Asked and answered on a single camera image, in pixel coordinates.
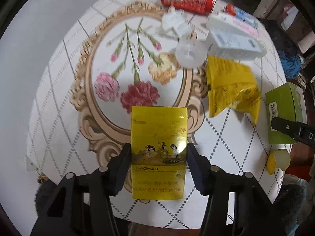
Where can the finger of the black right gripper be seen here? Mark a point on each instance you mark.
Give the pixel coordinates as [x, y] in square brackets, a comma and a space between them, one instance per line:
[298, 131]

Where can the clear round plastic lid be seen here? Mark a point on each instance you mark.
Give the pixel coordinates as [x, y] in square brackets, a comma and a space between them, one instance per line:
[191, 54]

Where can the yellow lemon peel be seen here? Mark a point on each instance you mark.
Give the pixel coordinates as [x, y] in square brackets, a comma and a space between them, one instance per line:
[279, 158]

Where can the yellow snack wrapper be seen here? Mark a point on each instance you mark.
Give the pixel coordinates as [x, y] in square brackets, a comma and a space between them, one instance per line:
[232, 85]

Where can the yellow cigarette pack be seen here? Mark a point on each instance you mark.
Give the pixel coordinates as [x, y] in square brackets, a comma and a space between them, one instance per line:
[158, 152]

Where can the crumpled white plastic tray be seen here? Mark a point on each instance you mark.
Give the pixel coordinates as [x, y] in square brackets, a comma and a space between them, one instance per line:
[174, 25]

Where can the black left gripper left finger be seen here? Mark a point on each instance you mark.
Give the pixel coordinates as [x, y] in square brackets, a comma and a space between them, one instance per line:
[80, 205]

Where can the grey white carton box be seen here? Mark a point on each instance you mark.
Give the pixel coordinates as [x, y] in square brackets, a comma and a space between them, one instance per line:
[228, 42]

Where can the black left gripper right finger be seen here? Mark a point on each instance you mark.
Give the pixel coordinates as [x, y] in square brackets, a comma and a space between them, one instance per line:
[237, 204]

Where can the pink white medicine box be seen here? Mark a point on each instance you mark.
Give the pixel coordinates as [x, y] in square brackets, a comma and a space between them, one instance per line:
[237, 23]

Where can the white floral tablecloth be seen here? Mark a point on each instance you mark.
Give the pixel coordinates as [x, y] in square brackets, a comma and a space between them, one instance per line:
[112, 60]

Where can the blue white milk carton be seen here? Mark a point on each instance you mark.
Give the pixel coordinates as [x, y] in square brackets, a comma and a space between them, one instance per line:
[241, 15]

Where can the green cardboard box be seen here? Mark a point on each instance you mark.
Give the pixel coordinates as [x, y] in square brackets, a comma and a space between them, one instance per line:
[287, 102]

